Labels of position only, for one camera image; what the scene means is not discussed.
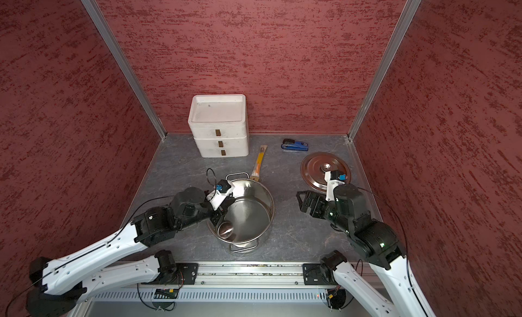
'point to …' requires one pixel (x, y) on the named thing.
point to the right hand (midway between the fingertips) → (304, 201)
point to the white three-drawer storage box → (218, 124)
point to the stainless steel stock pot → (251, 215)
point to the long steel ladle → (225, 230)
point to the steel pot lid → (314, 167)
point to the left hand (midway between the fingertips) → (231, 202)
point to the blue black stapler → (291, 145)
